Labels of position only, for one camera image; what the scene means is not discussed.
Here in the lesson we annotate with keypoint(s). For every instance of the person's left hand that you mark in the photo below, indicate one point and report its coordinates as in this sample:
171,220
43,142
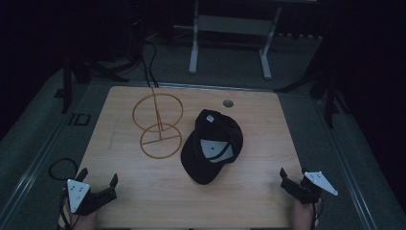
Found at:
83,221

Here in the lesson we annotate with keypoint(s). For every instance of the person's right hand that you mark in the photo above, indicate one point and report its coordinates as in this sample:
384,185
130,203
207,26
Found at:
304,217

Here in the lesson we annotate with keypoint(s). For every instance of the white metal frame stand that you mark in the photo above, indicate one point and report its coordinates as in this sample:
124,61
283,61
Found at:
234,25

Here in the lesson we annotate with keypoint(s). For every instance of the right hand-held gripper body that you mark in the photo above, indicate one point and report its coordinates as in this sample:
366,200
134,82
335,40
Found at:
311,187

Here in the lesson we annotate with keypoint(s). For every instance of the grey round table grommet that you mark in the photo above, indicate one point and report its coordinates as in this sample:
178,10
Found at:
228,103

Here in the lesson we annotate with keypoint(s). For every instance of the black metal stand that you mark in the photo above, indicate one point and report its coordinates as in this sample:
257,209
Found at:
330,99
67,86

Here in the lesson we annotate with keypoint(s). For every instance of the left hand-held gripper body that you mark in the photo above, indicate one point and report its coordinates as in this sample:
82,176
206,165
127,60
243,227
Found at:
78,194

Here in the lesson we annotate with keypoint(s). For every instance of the black baseball cap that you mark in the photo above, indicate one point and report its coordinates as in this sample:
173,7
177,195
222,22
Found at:
210,147

